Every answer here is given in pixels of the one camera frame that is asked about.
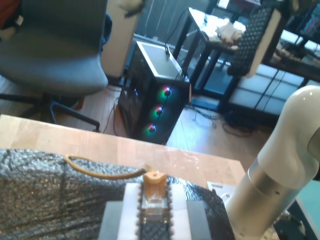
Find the beige wooden column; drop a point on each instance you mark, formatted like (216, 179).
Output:
(117, 50)

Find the black bubble wrap mat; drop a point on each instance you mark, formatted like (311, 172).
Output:
(50, 200)

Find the grey office chair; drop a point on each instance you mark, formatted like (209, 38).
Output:
(50, 62)

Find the black side table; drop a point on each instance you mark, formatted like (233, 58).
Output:
(200, 22)

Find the black computer tower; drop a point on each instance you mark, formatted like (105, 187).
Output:
(162, 112)

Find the black shelf unit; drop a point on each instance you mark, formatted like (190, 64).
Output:
(295, 68)

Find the red cloth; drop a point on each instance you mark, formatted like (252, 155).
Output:
(7, 12)

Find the brown crumpled paper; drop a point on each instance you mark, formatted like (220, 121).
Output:
(228, 32)

